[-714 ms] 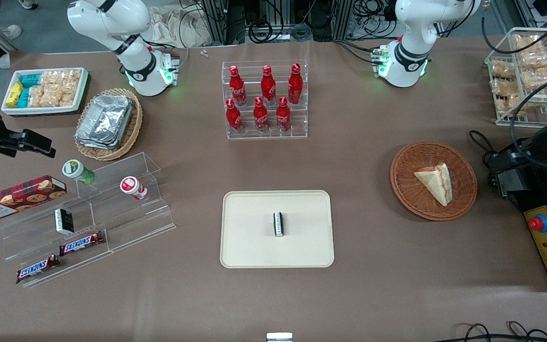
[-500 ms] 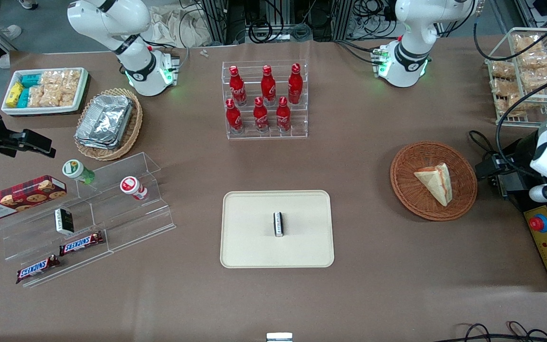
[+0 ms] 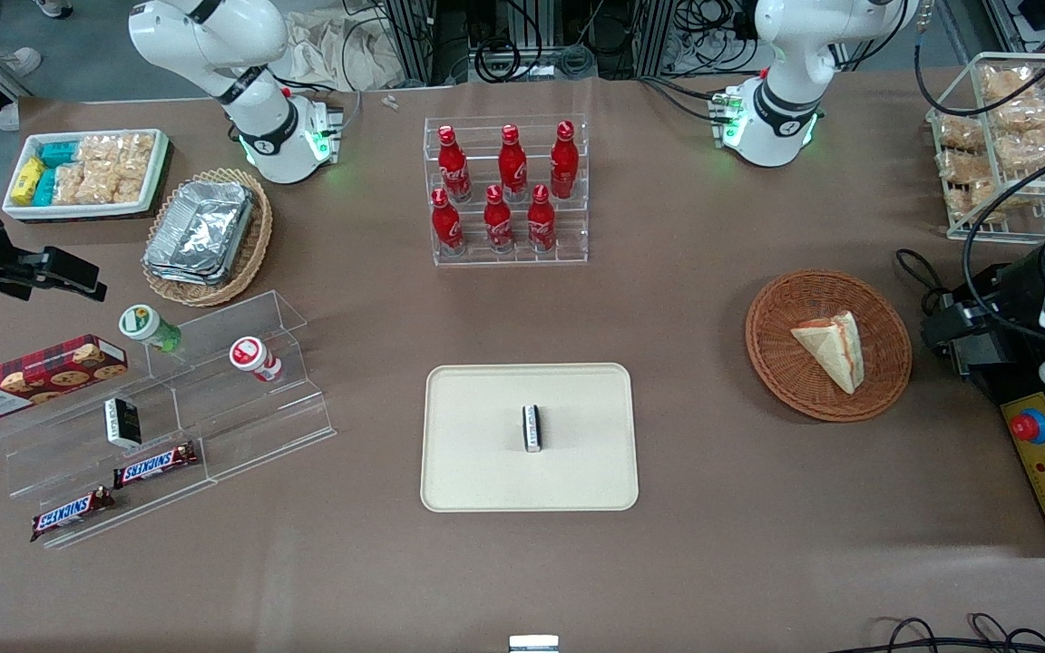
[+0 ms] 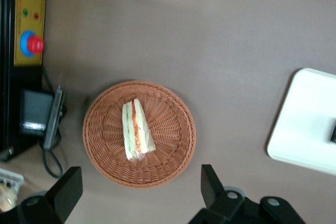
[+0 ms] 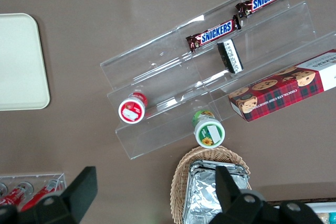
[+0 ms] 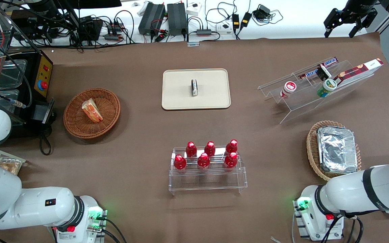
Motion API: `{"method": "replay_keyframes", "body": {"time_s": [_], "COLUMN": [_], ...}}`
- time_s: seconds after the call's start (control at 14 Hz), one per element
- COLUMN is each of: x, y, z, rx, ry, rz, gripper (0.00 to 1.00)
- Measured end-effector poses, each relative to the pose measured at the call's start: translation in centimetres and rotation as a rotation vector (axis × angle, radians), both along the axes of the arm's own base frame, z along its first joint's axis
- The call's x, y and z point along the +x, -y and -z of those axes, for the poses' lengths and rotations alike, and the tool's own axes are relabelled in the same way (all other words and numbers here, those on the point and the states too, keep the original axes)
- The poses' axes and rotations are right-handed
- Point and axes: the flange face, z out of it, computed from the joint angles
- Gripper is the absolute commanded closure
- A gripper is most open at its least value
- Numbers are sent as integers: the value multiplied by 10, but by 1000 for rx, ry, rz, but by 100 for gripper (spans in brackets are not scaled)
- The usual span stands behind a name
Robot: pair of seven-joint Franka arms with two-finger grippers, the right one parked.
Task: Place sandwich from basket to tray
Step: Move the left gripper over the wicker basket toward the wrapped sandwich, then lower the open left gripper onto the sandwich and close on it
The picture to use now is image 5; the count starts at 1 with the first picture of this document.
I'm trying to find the stacked aluminium foil trays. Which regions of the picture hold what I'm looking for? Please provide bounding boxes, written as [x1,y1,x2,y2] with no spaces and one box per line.
[183,159,249,224]

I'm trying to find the cream plastic tray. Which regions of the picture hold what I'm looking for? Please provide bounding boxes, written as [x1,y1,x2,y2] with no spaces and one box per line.
[0,13,50,111]

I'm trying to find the clear acrylic tiered shelf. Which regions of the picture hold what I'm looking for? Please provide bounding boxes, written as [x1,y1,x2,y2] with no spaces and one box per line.
[99,0,336,161]

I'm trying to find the red tartan cookie box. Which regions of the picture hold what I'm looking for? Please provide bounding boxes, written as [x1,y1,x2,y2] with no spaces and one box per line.
[227,48,336,122]

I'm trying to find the small black snack box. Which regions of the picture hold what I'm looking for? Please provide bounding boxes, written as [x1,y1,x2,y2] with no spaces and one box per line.
[216,38,244,74]

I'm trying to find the clear acrylic bottle rack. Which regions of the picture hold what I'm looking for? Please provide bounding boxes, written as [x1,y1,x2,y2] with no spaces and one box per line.
[0,173,67,213]

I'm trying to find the green lidded snack cup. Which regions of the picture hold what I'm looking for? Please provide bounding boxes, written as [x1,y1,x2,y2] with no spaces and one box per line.
[192,110,226,148]

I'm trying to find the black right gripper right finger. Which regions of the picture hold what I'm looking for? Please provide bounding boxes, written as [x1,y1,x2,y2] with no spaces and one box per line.
[209,165,279,224]

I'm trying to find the white rectangular snack bin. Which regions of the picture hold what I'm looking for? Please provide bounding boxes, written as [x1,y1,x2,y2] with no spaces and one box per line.
[267,199,336,224]

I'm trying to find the light wicker basket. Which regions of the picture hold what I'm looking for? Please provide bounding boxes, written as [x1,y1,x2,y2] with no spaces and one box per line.
[170,145,252,224]

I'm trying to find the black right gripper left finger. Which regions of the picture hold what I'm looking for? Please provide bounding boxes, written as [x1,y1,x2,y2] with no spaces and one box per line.
[16,166,98,224]

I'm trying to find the red lidded snack cup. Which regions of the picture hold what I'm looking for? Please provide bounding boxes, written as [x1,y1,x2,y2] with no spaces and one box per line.
[118,92,149,124]

